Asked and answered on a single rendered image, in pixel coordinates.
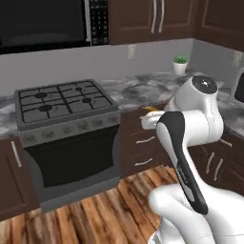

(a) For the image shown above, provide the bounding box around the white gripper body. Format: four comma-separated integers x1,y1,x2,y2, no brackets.
140,110,167,131

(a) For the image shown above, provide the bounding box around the yellow curved fruit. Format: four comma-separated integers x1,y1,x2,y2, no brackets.
141,106,163,112

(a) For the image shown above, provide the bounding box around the dark wood drawer front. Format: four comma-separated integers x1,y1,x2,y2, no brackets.
120,149,173,179
120,109,160,132
121,128,164,155

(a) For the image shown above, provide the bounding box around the green plant in white pot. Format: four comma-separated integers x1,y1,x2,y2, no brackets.
173,54,190,76

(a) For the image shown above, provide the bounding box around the black oven door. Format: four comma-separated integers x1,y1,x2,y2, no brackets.
23,124,121,204

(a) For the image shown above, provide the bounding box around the grey stove with hob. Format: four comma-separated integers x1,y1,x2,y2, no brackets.
13,78,122,214

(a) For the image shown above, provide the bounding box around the dark wood base cupboard run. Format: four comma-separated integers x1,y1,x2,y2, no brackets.
187,132,244,196

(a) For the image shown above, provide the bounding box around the white and black appliance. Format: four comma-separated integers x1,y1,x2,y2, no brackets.
230,67,244,105

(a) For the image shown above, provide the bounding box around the black microwave oven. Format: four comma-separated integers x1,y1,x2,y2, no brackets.
0,0,111,55

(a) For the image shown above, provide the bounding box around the dark wood base cupboard door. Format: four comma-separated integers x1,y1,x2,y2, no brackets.
0,136,41,222

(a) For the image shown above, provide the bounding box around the silver drawer handle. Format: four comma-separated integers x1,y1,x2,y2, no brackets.
135,135,157,145
133,157,153,168
218,138,234,148

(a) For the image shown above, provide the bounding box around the white wall socket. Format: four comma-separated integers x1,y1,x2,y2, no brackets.
234,51,244,67
128,44,137,60

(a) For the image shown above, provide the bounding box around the silver cupboard handle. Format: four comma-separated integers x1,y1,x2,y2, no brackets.
213,157,224,182
10,140,23,169
158,0,166,34
205,152,215,174
151,0,158,35

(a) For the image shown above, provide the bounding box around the dark wood wall cupboard door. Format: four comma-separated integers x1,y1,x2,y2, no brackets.
157,0,196,42
109,0,159,46

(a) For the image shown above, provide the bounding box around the dark wood corner wall cupboard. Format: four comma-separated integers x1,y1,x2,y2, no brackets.
193,0,244,52

